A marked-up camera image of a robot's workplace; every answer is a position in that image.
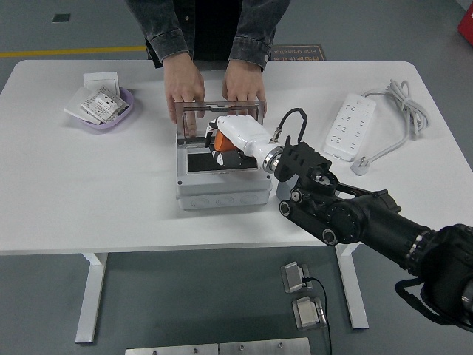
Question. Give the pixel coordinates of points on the person's right hand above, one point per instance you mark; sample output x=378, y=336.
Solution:
x=183, y=83

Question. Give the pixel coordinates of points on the person's left hand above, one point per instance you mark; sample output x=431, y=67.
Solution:
x=242, y=83

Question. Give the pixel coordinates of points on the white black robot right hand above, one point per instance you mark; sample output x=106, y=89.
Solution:
x=244, y=131

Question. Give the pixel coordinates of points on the orange cylinder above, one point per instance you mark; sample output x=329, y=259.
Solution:
x=223, y=142

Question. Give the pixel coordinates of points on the grey electrical box hinged lid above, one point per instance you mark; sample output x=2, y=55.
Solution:
x=221, y=192

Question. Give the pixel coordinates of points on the person's right forearm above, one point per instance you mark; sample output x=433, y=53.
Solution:
x=162, y=29

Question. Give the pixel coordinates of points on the person's left forearm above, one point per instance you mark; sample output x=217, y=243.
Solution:
x=255, y=33

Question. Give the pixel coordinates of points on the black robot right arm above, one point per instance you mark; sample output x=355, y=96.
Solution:
x=369, y=222

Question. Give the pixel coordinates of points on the grey cube with round hole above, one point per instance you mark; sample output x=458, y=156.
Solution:
x=282, y=190

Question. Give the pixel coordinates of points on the person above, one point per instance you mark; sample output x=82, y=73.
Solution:
x=210, y=26

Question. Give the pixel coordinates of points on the dark floor sign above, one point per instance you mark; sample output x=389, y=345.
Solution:
x=299, y=53

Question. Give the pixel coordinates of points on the white socket plate printed wrap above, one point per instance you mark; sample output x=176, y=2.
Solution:
x=103, y=103

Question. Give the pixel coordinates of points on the purple plastic tray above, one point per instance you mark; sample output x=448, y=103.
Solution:
x=111, y=126

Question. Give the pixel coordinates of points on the white power strip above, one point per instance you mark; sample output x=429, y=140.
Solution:
x=351, y=122

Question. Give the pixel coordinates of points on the white flat plate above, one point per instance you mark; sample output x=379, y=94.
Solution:
x=75, y=107

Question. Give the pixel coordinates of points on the yellow floor tape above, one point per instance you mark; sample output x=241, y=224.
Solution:
x=74, y=51

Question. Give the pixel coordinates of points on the black floor cover square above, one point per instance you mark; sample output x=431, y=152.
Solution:
x=61, y=17

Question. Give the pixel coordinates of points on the silver foot pedal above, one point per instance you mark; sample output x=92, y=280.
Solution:
x=306, y=314
x=293, y=277

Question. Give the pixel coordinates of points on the white table leg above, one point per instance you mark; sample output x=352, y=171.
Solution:
x=356, y=296
x=90, y=296

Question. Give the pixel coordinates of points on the red object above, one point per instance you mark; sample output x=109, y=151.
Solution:
x=466, y=22

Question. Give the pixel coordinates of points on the plain white switch plate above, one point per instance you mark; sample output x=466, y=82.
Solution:
x=99, y=79

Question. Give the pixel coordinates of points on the metal base plate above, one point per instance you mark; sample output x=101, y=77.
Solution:
x=170, y=350
x=264, y=347

